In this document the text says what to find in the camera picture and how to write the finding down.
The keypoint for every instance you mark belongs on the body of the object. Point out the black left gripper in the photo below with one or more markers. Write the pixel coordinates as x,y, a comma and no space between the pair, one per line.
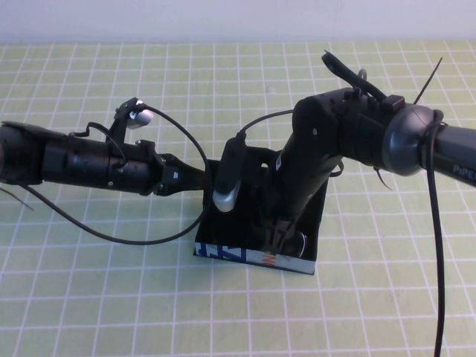
167,175

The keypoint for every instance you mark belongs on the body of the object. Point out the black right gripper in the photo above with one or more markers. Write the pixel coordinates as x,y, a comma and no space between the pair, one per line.
297,186

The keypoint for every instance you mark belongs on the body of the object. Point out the black glasses case printed side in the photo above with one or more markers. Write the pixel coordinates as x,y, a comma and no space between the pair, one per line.
238,256

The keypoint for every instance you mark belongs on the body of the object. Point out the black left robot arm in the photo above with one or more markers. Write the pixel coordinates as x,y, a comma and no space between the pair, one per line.
56,160

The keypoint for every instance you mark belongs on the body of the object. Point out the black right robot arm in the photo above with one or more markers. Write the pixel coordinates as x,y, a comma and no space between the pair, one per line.
409,137

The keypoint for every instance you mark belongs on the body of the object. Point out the black plug block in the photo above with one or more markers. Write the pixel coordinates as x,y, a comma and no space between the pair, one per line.
395,103

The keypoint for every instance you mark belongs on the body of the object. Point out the long black zip tie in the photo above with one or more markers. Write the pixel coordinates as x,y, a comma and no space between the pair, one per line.
427,82

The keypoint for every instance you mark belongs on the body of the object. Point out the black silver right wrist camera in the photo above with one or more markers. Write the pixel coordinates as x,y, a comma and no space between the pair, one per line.
228,175

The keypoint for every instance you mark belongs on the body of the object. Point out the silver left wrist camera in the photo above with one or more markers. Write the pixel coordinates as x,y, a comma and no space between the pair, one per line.
139,118

